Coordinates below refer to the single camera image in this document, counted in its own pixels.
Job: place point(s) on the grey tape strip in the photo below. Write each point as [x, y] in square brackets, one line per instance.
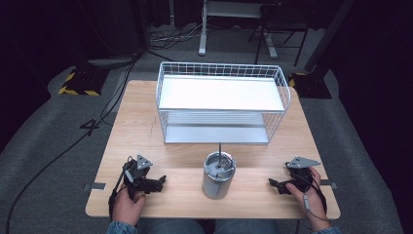
[97, 186]
[329, 184]

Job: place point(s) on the person's right leg in jeans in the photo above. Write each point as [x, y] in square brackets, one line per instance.
[246, 226]

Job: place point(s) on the person's right hand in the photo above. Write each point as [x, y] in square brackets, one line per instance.
[313, 204]

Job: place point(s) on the person's left denim sleeve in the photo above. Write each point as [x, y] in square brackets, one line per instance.
[120, 228]

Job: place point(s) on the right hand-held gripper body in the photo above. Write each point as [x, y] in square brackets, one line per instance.
[301, 177]

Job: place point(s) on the black yellow striped stand base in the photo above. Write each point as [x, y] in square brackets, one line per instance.
[310, 86]
[82, 81]

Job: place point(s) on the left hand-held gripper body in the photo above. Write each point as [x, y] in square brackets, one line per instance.
[138, 177]

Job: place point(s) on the black chair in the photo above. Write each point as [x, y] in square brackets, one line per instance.
[282, 22]

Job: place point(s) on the silver metal tumbler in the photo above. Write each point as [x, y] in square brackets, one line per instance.
[216, 187]

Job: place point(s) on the person's denim sleeve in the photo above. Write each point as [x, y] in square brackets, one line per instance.
[120, 228]
[326, 231]

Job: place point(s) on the person's right denim sleeve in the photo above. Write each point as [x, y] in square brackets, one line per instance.
[326, 231]

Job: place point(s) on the person's left leg in jeans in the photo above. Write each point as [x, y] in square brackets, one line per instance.
[170, 226]

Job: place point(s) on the person's leg in jeans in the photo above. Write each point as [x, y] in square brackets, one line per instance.
[246, 226]
[170, 226]

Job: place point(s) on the black slanted stand column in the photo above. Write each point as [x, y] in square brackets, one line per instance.
[328, 35]

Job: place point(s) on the black straw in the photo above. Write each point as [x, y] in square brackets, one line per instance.
[220, 154]

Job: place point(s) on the person's left hand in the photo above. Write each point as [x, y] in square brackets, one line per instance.
[126, 208]

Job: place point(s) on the white desk frame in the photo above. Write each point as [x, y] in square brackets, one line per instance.
[203, 35]

